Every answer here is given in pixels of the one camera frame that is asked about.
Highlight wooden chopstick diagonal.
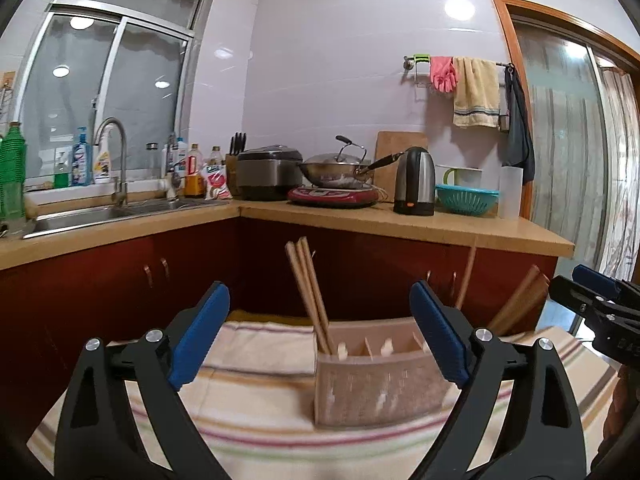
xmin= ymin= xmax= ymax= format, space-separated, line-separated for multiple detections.
xmin=456 ymin=237 xmax=478 ymax=310
xmin=488 ymin=264 xmax=540 ymax=335

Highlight wooden chopstick long central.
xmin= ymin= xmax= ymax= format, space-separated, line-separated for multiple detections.
xmin=285 ymin=242 xmax=330 ymax=354

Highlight wooden chopstick horizontal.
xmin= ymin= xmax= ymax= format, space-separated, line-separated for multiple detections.
xmin=296 ymin=236 xmax=336 ymax=354

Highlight red kitchen cabinets with counter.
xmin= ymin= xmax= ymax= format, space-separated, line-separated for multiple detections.
xmin=1 ymin=201 xmax=574 ymax=440

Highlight steel kitchen faucet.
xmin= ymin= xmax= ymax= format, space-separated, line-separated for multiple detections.
xmin=92 ymin=116 xmax=130 ymax=207

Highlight translucent white plastic container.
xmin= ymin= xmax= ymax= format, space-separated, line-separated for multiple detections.
xmin=498 ymin=166 xmax=523 ymax=220

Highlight pink perforated utensil holder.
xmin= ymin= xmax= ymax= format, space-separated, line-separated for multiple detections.
xmin=314 ymin=318 xmax=450 ymax=429

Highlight dark hanging cloth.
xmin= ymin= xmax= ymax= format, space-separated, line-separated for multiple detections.
xmin=504 ymin=64 xmax=535 ymax=184

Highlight teal plastic colander basket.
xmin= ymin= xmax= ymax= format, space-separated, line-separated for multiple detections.
xmin=435 ymin=184 xmax=499 ymax=217

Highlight glass sliding door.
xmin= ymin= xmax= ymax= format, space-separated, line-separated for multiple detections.
xmin=492 ymin=0 xmax=639 ymax=280

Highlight stainless steel sink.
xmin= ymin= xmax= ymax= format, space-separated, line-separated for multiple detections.
xmin=22 ymin=198 xmax=229 ymax=240

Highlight steel electric kettle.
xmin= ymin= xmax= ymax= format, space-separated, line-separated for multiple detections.
xmin=394 ymin=146 xmax=436 ymax=217

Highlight yellow hanging towel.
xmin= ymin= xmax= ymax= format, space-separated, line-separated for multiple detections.
xmin=452 ymin=56 xmax=500 ymax=129

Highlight small green bottle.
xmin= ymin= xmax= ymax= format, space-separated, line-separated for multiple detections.
xmin=53 ymin=148 xmax=70 ymax=188

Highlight white spray cleaner bottle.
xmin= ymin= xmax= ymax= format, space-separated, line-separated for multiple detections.
xmin=92 ymin=127 xmax=112 ymax=184

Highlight cooking oil bottle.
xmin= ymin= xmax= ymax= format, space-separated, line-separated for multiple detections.
xmin=184 ymin=143 xmax=205 ymax=197

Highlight wooden cutting board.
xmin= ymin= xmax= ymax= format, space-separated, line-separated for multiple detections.
xmin=372 ymin=130 xmax=431 ymax=204

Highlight blue detergent bottle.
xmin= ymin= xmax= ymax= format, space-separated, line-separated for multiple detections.
xmin=70 ymin=127 xmax=92 ymax=186

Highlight pink rubber glove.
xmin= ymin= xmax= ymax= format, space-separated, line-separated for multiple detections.
xmin=430 ymin=56 xmax=458 ymax=93

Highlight red white snack bag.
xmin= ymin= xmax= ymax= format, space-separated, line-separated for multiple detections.
xmin=201 ymin=165 xmax=232 ymax=200

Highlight steel wok with lid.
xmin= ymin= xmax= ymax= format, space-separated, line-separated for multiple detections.
xmin=298 ymin=134 xmax=404 ymax=190

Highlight green thermos bottle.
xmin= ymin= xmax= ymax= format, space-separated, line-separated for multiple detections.
xmin=0 ymin=122 xmax=27 ymax=220

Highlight grey rice cooker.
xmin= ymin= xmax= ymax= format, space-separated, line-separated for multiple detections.
xmin=236 ymin=144 xmax=303 ymax=202

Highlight red induction cooker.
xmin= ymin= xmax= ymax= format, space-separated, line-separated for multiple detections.
xmin=288 ymin=186 xmax=378 ymax=209

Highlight knife block with knives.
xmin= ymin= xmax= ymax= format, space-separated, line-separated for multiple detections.
xmin=226 ymin=132 xmax=246 ymax=197

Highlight aluminium sliding window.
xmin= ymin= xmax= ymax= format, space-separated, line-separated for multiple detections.
xmin=12 ymin=0 xmax=209 ymax=188

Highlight white green-handled mug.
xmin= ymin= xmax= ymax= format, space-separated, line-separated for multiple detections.
xmin=442 ymin=167 xmax=483 ymax=188

